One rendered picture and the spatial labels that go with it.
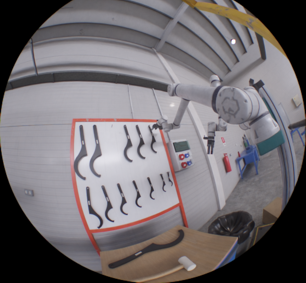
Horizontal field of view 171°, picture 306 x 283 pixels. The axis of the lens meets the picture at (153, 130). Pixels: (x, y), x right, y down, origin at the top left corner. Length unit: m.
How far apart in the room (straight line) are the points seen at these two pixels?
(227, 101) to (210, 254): 0.78
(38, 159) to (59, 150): 0.39
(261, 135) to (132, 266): 0.97
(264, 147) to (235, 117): 0.24
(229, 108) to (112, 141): 1.35
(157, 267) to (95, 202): 1.00
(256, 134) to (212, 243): 0.67
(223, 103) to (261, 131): 0.25
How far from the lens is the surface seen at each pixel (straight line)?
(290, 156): 0.81
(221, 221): 1.50
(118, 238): 1.65
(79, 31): 5.79
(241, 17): 1.94
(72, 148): 1.46
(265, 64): 10.83
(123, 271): 0.78
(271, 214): 1.92
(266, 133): 0.58
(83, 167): 1.39
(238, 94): 0.43
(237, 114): 0.43
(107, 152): 1.40
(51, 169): 1.57
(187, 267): 0.66
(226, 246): 0.76
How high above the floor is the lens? 1.54
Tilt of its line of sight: 22 degrees up
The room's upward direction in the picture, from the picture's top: 15 degrees counter-clockwise
